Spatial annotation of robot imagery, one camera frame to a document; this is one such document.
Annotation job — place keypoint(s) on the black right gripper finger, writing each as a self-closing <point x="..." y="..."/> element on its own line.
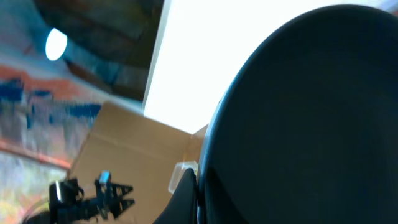
<point x="182" y="207"/>

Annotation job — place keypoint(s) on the dark blue plate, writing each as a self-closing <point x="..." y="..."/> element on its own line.
<point x="307" y="131"/>

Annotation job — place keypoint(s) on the brown cardboard box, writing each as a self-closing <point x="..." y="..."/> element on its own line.
<point x="137" y="151"/>

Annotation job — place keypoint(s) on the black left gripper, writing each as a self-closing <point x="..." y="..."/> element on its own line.
<point x="105" y="191"/>

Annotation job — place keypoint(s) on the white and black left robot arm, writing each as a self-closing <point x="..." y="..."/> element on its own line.
<point x="68" y="205"/>

